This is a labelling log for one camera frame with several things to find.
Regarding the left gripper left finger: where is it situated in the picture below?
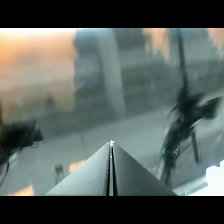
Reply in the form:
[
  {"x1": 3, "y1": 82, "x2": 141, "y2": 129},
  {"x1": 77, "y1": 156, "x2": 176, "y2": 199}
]
[{"x1": 45, "y1": 141, "x2": 112, "y2": 197}]

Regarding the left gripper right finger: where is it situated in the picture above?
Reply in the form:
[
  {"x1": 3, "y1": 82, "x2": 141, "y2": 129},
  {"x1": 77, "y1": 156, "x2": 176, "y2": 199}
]
[{"x1": 110, "y1": 140, "x2": 177, "y2": 197}]

